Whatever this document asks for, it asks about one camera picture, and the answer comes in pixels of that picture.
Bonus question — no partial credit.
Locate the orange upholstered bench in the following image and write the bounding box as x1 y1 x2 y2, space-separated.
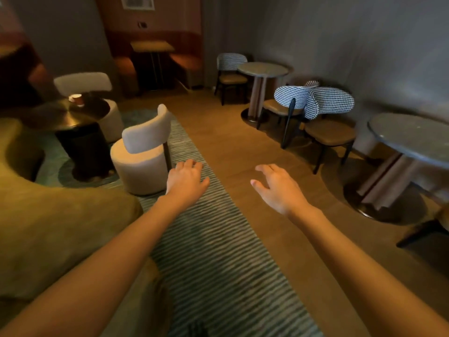
105 29 204 90

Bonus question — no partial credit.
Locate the green curved sofa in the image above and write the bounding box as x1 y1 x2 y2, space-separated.
0 117 145 302

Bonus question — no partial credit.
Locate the houndstooth back dining chair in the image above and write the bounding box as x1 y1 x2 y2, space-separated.
303 87 358 175
256 80 320 150
396 203 449 248

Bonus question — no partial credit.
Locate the white boucle armchair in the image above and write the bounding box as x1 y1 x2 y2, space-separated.
110 103 174 196
53 72 124 144

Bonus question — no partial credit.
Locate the person's right forearm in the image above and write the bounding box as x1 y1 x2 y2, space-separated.
291 203 449 337

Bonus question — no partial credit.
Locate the person's left hand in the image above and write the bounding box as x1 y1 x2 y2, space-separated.
165 159 210 211

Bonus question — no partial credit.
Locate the wooden square table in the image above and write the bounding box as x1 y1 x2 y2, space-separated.
130 40 175 92

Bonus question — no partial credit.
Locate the framed wall picture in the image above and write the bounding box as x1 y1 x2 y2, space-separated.
120 0 156 11

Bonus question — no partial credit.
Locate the person's left forearm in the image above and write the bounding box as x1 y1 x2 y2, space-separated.
0 198 183 337

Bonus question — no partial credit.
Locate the striped blue-green rug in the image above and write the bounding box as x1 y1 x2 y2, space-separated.
35 108 323 337

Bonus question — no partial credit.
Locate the person's right hand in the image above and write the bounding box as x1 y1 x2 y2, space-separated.
250 163 313 218

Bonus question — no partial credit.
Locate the round brass coffee table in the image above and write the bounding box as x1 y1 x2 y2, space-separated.
21 96 118 183

